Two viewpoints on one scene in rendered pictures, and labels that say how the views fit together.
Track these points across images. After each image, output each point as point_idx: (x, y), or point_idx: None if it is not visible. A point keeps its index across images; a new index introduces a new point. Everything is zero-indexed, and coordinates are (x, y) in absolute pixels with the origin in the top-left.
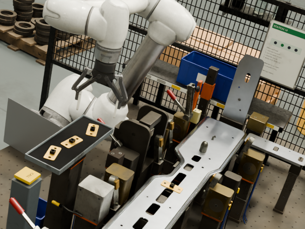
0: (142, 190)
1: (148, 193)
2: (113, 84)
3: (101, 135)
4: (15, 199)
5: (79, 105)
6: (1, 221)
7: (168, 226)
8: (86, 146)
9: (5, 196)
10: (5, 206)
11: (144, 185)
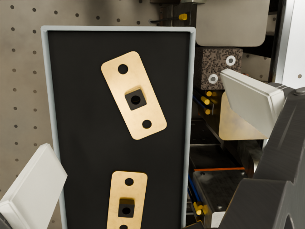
0: (284, 66)
1: (297, 63)
2: (302, 214)
3: (176, 99)
4: None
5: (46, 146)
6: (42, 117)
7: None
8: (174, 191)
9: (1, 67)
10: (21, 88)
11: (283, 45)
